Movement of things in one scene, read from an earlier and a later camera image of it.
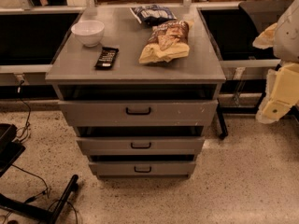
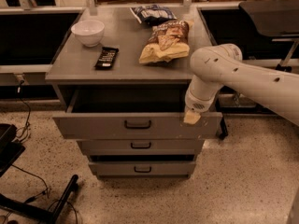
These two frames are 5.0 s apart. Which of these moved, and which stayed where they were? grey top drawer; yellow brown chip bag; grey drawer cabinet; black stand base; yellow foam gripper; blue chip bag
Moved: yellow foam gripper; grey top drawer
Stayed: grey drawer cabinet; yellow brown chip bag; black stand base; blue chip bag
